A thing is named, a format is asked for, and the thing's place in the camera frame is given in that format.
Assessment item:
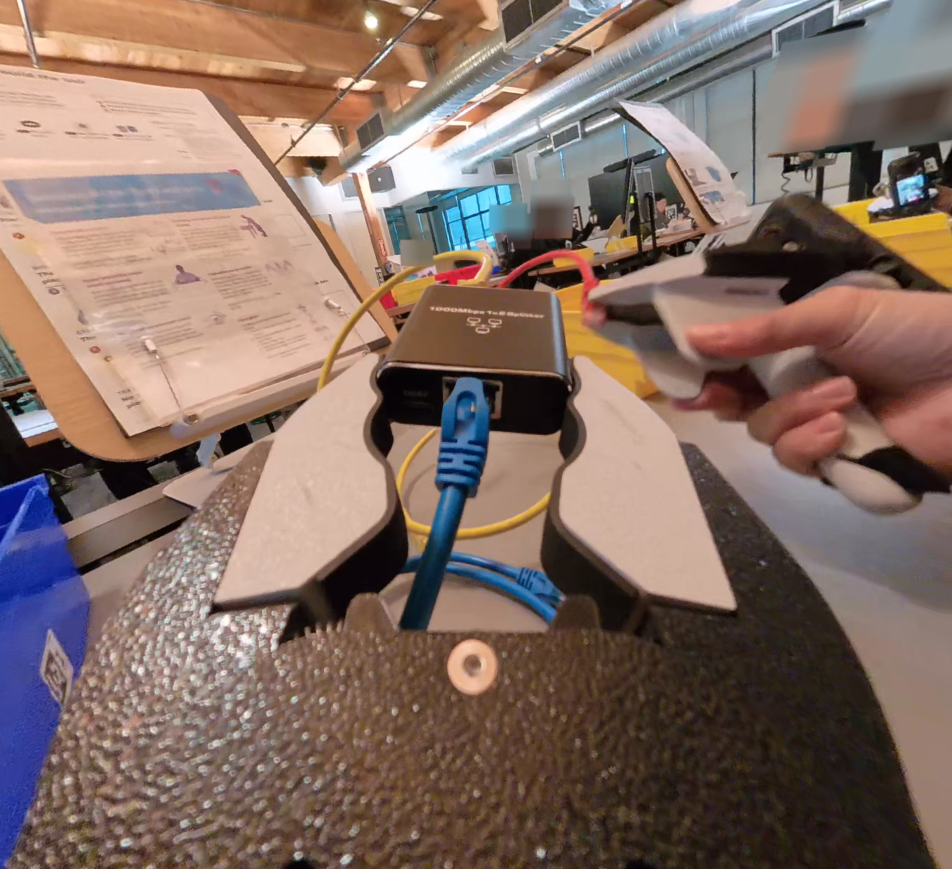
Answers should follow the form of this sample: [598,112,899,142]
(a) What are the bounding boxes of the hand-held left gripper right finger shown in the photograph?
[539,354,739,616]

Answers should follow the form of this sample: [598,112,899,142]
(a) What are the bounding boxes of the wooden document stand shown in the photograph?
[614,99,754,230]

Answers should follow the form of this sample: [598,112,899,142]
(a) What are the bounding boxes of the person's right hand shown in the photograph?
[673,283,952,474]

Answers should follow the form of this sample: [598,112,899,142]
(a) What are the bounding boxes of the yellow network cable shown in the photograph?
[317,250,553,543]

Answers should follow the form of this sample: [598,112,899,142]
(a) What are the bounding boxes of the blue network cable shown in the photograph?
[398,376,565,632]

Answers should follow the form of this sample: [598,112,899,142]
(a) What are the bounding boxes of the grey desk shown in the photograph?
[63,363,952,869]

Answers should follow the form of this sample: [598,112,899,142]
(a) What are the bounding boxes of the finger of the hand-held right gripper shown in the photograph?
[594,277,791,336]
[586,261,716,308]

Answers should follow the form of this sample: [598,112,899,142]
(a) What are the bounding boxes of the red network cable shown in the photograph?
[497,249,605,325]

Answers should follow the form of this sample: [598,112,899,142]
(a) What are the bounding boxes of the blue plastic bin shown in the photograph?
[0,475,92,851]

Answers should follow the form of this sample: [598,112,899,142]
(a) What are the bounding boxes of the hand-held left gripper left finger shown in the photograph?
[212,356,410,613]

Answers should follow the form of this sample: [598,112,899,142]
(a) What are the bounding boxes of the silver ventilation duct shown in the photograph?
[338,0,927,174]

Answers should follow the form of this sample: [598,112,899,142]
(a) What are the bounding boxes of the black network splitter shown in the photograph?
[375,285,576,437]

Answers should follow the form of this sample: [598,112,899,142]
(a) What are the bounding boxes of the small black camera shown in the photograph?
[887,153,942,209]

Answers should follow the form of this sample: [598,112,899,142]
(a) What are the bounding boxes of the instruction sheet on wooden stand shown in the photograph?
[0,64,399,509]

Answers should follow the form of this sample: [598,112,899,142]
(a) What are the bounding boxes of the yellow plastic bin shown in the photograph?
[554,280,659,400]

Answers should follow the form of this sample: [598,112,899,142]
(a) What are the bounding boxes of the stack of yellow bins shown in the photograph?
[832,198,952,282]

